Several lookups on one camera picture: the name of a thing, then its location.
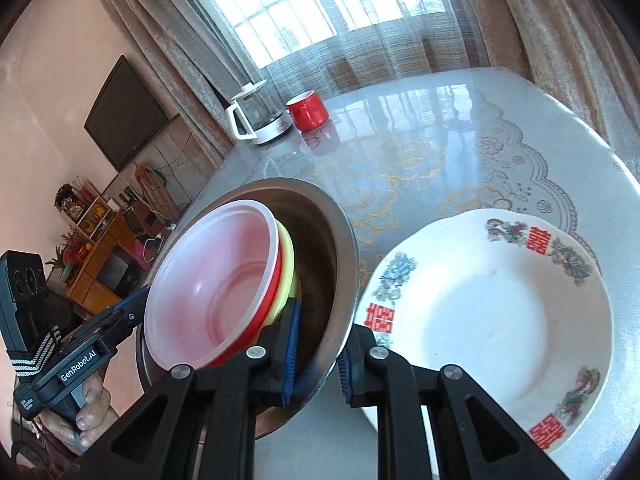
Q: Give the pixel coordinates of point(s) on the person's left hand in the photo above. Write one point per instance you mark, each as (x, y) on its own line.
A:
(95, 400)

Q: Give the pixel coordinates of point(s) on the red mug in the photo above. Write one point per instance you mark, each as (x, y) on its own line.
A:
(310, 112)

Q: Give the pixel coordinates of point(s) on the black speaker box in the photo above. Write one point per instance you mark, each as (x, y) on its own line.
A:
(136, 221)

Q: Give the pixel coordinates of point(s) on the black flat television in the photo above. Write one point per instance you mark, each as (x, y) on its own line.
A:
(125, 115)

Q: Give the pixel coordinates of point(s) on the pink plastic container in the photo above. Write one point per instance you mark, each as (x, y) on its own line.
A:
(140, 252)

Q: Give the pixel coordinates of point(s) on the barred window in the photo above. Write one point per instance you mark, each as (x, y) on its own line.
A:
(300, 10)

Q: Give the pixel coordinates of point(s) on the beige heavy curtain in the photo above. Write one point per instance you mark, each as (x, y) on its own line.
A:
(575, 50)
(175, 35)

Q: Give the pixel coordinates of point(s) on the wooden shelf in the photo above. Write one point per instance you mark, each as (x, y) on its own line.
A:
(87, 212)

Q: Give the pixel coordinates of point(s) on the yellow plastic bowl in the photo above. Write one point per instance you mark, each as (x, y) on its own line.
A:
(287, 270)

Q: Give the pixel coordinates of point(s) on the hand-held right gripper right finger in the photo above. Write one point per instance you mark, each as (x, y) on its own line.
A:
(345, 370)

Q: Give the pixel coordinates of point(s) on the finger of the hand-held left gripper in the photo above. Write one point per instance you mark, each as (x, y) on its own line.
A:
(134, 307)

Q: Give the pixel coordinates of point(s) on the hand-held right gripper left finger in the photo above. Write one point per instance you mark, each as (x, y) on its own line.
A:
(290, 355)

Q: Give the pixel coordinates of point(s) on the wooden desk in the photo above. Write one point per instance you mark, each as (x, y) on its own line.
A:
(95, 270)

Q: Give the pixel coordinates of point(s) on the stainless steel bowl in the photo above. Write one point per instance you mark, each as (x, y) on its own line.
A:
(325, 260)

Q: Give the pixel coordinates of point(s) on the white glass kettle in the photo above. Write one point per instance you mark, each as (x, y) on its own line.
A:
(270, 130)

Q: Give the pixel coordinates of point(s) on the white sheer curtain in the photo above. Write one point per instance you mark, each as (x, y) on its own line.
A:
(380, 55)

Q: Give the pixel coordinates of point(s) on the red plastic bowl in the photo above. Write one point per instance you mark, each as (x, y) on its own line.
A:
(210, 280)

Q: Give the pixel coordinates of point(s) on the potted green plant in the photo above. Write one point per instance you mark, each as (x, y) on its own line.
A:
(62, 270)

